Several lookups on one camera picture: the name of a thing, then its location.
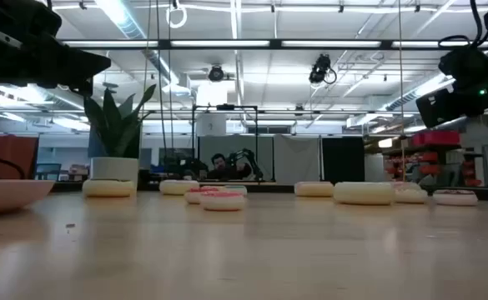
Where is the black background stand frame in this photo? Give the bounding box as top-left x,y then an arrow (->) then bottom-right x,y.
191,103 -> 260,183

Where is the black hanging panel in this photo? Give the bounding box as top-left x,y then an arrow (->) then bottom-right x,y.
321,136 -> 366,184

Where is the black ceiling-hung camera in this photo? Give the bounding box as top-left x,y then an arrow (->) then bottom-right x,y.
308,52 -> 339,87

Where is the small red frosted donut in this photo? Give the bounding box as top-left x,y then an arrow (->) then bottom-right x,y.
184,187 -> 222,205

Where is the pale pink plate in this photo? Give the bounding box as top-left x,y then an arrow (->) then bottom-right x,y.
0,178 -> 56,214

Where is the large chocolate frosted donut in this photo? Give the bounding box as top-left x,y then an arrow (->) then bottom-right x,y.
82,178 -> 135,198

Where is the bin storage rack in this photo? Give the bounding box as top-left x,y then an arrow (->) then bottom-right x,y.
383,129 -> 485,188

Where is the green snake plant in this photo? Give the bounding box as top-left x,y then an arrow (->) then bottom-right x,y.
83,82 -> 158,159

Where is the large lilac dark-drizzled donut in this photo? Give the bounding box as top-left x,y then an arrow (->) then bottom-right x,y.
158,179 -> 201,197

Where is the orange-brown box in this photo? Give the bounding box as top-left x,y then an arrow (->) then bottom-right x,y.
0,132 -> 40,181

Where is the white hanging cable loop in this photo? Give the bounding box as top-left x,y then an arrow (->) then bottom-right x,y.
164,0 -> 189,30

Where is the silver ceiling duct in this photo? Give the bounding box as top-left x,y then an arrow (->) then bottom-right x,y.
95,0 -> 182,84

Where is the black camera cable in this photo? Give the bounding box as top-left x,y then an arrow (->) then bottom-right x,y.
438,0 -> 488,49

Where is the small white sprinkled donut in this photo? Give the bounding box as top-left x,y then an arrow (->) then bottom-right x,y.
393,187 -> 430,205

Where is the thin hanging cable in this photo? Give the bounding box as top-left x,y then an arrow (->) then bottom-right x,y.
396,0 -> 407,183
154,0 -> 169,162

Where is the small pink frosted donut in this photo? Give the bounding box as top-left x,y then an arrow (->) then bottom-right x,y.
199,191 -> 247,213

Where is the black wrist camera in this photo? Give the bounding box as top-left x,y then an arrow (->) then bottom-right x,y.
0,0 -> 63,45
438,44 -> 488,89

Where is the overhead LED light bar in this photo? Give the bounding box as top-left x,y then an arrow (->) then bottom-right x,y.
58,37 -> 488,52

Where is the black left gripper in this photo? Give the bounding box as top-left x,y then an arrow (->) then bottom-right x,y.
0,35 -> 113,98

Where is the white hanging cloth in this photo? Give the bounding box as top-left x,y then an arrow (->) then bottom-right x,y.
273,133 -> 322,185

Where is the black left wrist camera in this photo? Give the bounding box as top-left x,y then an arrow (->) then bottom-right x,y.
0,0 -> 63,45

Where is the large white frosted donut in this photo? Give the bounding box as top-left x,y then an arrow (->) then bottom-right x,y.
333,181 -> 396,206

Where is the round black ceiling fixture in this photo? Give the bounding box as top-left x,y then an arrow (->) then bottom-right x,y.
207,64 -> 226,83

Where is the large cream donut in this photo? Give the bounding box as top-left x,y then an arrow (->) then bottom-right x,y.
294,181 -> 335,198

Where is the white plant pot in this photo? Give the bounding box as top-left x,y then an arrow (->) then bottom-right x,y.
89,156 -> 140,188

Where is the black aluminium rig frame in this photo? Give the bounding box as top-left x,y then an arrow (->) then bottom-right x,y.
51,179 -> 488,202

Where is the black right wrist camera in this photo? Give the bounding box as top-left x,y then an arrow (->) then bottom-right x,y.
438,44 -> 488,89

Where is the small blue frosted donut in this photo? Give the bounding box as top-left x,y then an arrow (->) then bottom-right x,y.
222,184 -> 249,198

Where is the person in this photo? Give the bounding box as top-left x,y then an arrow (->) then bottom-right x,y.
205,152 -> 254,181

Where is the small chocolate frosted donut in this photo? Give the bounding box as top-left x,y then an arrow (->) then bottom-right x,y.
431,189 -> 479,207

